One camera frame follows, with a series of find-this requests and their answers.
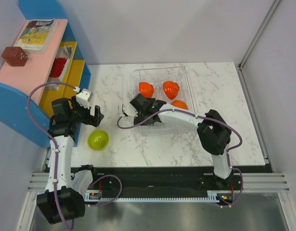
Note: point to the aluminium corner post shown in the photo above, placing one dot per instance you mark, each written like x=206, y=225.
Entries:
x=266, y=20

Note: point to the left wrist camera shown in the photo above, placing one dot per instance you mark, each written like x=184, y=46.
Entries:
x=84, y=97

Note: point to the brown perforated box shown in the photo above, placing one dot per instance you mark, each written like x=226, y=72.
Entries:
x=14, y=56

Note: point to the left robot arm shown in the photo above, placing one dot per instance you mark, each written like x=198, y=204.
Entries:
x=63, y=198

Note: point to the red white brush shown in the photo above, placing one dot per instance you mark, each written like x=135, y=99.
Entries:
x=60, y=64

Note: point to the white slotted cable duct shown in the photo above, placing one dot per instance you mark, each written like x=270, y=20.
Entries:
x=94, y=197

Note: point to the aluminium frame rail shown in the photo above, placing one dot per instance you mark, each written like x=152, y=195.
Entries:
x=257, y=206

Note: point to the clear wire dish rack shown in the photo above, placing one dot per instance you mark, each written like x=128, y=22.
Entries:
x=156, y=77

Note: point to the white bowl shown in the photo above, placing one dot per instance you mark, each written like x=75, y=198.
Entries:
x=180, y=104

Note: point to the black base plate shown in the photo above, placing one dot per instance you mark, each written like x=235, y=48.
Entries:
x=160, y=181

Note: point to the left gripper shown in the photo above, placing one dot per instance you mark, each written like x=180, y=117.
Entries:
x=90, y=120

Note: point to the orange bowl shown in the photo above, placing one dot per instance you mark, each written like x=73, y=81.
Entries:
x=171, y=89
x=146, y=89

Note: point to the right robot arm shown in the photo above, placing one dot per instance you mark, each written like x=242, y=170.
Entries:
x=214, y=136

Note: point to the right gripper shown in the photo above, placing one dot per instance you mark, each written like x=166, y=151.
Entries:
x=138, y=120

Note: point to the blue pink yellow shelf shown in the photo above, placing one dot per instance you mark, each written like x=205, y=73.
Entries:
x=16, y=83

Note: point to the lime green bowl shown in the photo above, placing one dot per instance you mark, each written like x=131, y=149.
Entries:
x=98, y=140

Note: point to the illustrated book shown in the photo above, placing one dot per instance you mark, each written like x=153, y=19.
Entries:
x=37, y=35

